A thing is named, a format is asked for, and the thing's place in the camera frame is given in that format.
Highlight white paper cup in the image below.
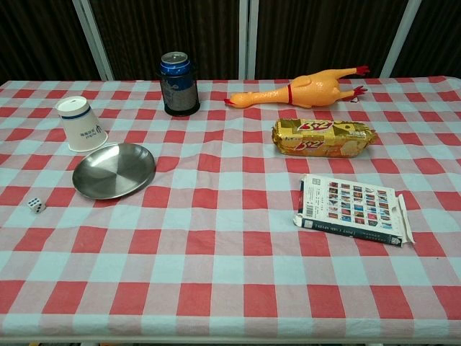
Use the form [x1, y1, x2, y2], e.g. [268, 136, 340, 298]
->
[54, 95, 109, 153]

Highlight white die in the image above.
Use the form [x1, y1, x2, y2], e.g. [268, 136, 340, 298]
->
[27, 197, 47, 214]

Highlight silver metal plate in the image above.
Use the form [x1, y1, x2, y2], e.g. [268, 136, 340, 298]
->
[71, 143, 157, 200]

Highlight blue soda can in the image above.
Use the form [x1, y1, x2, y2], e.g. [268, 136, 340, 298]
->
[156, 61, 201, 117]

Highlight gold biscuit packet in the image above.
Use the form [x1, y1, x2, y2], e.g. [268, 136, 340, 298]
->
[271, 117, 377, 159]

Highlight red white checkered tablecloth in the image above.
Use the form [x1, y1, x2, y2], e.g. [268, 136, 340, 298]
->
[0, 76, 461, 340]

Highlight blue drink can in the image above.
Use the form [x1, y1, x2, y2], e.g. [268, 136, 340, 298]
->
[160, 51, 193, 111]

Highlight yellow rubber chicken toy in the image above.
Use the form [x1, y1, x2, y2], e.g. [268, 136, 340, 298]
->
[223, 65, 370, 109]

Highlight postcard box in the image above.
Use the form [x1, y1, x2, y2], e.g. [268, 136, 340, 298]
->
[292, 174, 416, 248]

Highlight dark corrugated partition panel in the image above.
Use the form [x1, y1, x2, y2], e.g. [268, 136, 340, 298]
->
[89, 0, 241, 81]
[0, 0, 102, 82]
[256, 0, 408, 80]
[391, 0, 461, 79]

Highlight white partition post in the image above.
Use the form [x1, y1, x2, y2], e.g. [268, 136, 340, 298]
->
[238, 0, 259, 81]
[71, 0, 115, 81]
[380, 0, 423, 79]

